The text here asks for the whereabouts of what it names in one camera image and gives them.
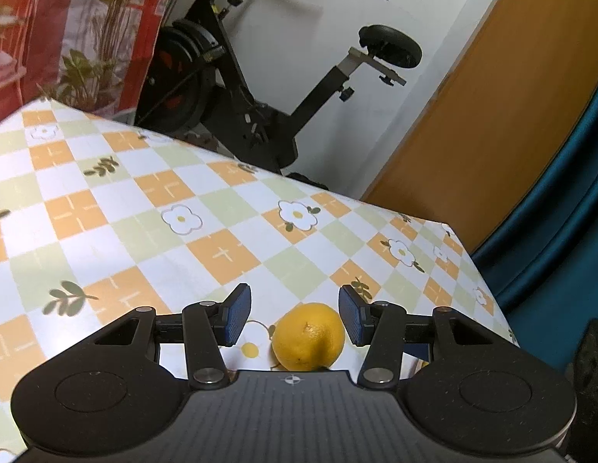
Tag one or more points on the yellow orange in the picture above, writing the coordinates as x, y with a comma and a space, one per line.
306, 337

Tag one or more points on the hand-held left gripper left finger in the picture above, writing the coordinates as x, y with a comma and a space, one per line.
238, 313

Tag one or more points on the wooden door panel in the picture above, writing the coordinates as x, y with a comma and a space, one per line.
472, 130

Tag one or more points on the red printed backdrop cloth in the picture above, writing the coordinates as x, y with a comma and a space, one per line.
38, 33

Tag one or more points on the checkered floral tablecloth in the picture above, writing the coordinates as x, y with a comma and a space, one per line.
135, 212

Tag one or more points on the teal curtain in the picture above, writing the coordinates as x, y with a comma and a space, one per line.
559, 251

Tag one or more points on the black exercise bike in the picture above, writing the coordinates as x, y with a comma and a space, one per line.
197, 48

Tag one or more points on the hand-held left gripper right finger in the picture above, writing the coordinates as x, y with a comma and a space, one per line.
352, 316

